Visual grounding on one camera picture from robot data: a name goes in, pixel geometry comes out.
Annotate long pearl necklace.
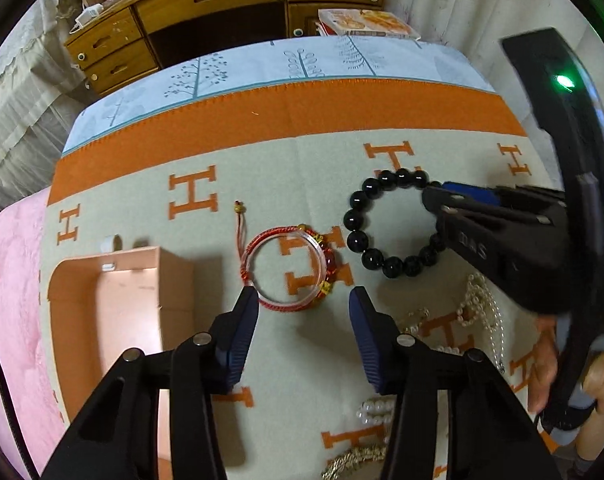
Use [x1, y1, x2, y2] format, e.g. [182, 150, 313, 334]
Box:
[433, 271, 507, 373]

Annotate right hand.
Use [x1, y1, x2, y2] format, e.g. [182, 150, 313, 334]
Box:
[527, 314, 604, 463]

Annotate black cable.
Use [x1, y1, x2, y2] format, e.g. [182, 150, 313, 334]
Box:
[0, 324, 41, 480]

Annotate orange picture book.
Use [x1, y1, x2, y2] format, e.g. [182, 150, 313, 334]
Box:
[318, 9, 421, 41]

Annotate small gold charm jewelry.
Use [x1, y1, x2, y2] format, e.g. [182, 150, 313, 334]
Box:
[398, 308, 430, 337]

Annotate light blue tree bedsheet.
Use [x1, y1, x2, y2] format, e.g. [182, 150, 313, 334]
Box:
[62, 36, 495, 156]

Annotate white lace covered piano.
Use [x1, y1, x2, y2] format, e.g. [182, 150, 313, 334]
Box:
[0, 0, 97, 209]

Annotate pink quilt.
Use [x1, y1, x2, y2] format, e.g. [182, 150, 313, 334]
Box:
[0, 188, 66, 471]

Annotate white pearl bracelet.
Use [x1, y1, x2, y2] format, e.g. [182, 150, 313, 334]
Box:
[355, 396, 399, 428]

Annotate orange H pattern blanket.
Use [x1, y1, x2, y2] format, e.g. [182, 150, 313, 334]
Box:
[40, 78, 554, 479]

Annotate wooden desk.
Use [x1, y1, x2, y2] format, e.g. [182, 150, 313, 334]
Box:
[66, 0, 385, 96]

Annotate pink open box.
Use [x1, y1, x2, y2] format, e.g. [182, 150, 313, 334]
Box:
[47, 246, 195, 419]

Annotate black bead bracelet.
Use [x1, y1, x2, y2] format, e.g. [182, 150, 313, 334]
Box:
[343, 167, 449, 280]

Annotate red string bracelet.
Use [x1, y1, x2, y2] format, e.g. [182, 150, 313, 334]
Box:
[232, 199, 339, 313]

